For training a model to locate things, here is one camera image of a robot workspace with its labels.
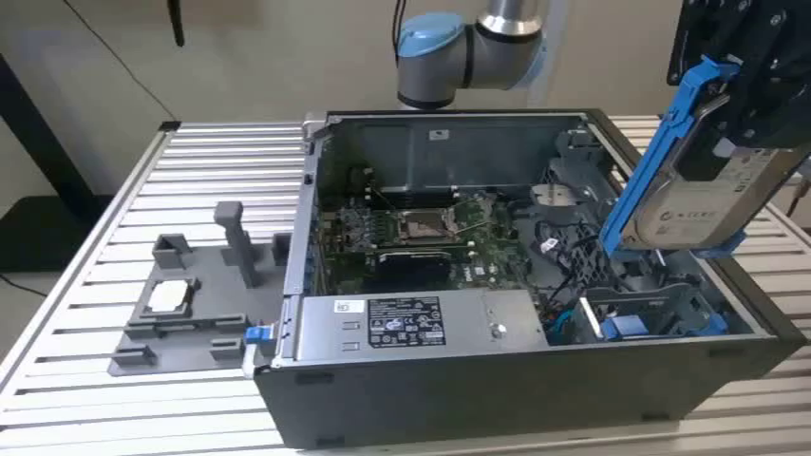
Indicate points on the hard disk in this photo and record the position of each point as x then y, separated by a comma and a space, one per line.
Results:
685, 214
625, 328

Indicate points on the blue case latch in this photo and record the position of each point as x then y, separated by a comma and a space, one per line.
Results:
254, 335

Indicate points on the black table end cap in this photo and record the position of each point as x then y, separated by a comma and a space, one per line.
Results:
169, 126

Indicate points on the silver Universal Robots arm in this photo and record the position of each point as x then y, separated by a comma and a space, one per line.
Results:
444, 62

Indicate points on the grey drive cage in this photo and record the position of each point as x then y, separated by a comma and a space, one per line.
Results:
577, 166

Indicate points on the silver CPU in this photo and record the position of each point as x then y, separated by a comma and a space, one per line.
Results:
166, 294

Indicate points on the grey parts rack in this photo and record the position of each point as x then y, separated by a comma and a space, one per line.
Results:
210, 285

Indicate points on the open dark grey PC case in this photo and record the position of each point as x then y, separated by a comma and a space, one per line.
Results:
476, 404

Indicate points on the silver fan bracket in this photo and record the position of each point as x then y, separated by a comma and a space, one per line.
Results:
558, 195

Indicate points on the green motherboard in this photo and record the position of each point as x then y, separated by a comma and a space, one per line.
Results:
494, 266

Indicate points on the thin metal locking lever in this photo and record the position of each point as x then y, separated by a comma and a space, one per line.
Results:
388, 198

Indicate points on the CPU socket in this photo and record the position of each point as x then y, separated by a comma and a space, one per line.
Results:
422, 230

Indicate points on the silver power supply unit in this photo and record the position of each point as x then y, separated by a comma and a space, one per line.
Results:
330, 332

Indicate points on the black desk leg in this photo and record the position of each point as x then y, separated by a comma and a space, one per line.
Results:
38, 142

